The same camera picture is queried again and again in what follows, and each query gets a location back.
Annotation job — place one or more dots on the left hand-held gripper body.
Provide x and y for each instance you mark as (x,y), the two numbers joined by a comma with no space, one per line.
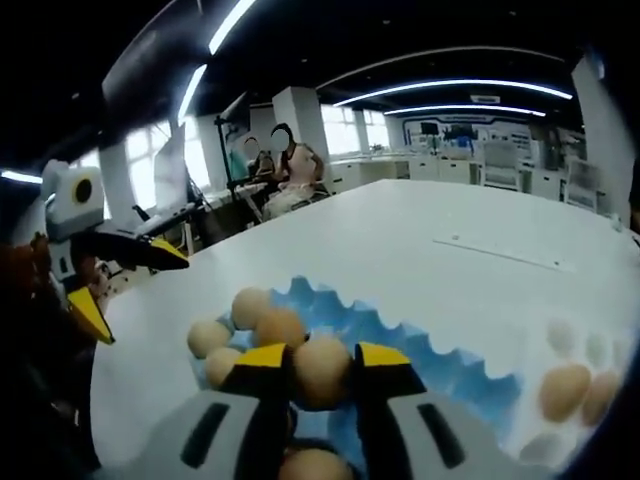
(65,210)

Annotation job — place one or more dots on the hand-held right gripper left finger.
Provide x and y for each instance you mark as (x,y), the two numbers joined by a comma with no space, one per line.
(250,400)

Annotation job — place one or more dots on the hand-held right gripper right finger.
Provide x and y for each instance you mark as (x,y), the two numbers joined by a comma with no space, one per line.
(385,400)

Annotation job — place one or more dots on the blue egg tray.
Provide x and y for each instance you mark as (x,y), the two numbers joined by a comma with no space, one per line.
(440,370)

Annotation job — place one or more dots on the single brown egg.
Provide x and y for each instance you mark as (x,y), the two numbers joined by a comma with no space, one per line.
(315,467)
(322,372)

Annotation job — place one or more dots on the white foam egg holder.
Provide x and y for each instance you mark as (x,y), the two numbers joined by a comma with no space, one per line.
(562,335)

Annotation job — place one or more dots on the person's left hand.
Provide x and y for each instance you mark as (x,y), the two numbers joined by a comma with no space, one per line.
(25,270)

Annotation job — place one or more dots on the person's dark clothing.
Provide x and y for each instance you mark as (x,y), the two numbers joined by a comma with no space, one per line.
(30,375)

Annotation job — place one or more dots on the white computer monitor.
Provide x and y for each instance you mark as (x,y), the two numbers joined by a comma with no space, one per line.
(170,170)

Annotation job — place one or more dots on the black pole stand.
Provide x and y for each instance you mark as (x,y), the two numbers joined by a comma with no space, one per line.
(223,150)

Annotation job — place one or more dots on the short ceiling light strip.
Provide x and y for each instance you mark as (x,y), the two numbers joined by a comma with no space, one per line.
(192,92)

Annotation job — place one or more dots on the white table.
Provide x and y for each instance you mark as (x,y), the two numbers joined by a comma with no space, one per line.
(400,225)

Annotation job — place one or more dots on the white low cabinets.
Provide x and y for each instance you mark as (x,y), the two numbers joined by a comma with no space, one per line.
(380,172)

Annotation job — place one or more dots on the long ceiling light strip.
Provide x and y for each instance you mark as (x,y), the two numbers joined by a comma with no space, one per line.
(450,85)
(232,27)
(465,109)

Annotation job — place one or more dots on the white office chair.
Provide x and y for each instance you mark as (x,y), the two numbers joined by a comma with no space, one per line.
(502,165)
(584,185)

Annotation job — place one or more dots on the small white object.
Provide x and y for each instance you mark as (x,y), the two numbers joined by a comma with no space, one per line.
(617,222)

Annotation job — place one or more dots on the white ceiling vent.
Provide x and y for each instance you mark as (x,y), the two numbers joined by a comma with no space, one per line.
(485,99)

